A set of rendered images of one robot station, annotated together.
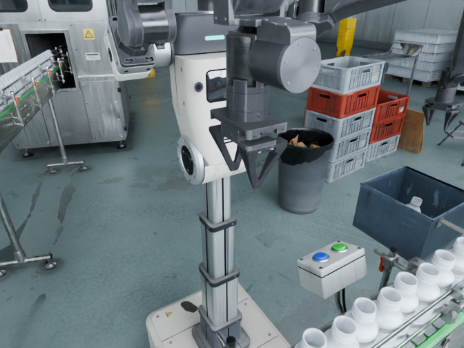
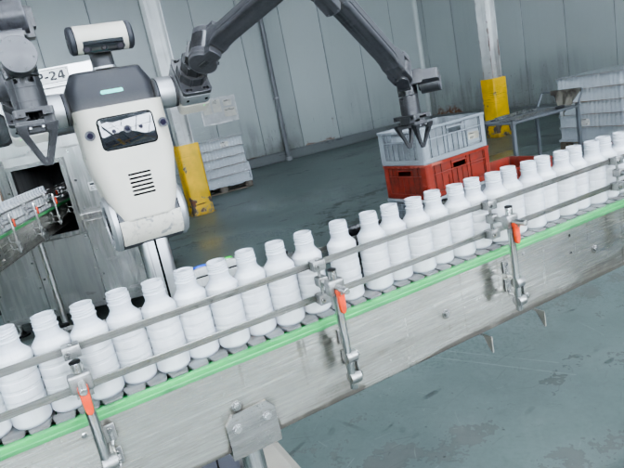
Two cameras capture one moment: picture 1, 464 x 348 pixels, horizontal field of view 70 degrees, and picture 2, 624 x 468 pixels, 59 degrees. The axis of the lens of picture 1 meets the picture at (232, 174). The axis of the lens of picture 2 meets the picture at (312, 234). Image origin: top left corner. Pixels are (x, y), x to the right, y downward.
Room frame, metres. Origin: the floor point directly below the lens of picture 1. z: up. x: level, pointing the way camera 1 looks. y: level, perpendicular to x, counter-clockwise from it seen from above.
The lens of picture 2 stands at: (-0.53, -0.57, 1.42)
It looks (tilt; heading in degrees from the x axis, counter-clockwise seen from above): 14 degrees down; 6
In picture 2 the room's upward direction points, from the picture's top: 11 degrees counter-clockwise
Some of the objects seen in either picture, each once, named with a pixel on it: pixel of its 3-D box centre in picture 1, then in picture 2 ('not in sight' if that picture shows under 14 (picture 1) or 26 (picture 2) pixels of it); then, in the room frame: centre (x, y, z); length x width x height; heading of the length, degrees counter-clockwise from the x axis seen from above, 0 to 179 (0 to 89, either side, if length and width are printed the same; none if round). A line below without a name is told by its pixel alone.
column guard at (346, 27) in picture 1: (345, 39); (496, 107); (10.51, -3.34, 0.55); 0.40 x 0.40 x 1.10; 32
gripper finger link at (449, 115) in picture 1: (445, 116); (418, 132); (1.14, -0.76, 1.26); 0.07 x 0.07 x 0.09; 32
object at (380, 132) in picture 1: (372, 124); not in sight; (3.65, -1.62, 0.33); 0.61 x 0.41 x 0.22; 124
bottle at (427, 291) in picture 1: (418, 299); (282, 282); (0.48, -0.39, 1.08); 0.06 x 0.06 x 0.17
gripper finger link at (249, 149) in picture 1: (253, 155); (41, 139); (0.43, -0.03, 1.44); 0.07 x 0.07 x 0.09; 32
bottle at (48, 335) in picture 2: not in sight; (57, 360); (0.27, -0.03, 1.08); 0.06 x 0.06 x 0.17
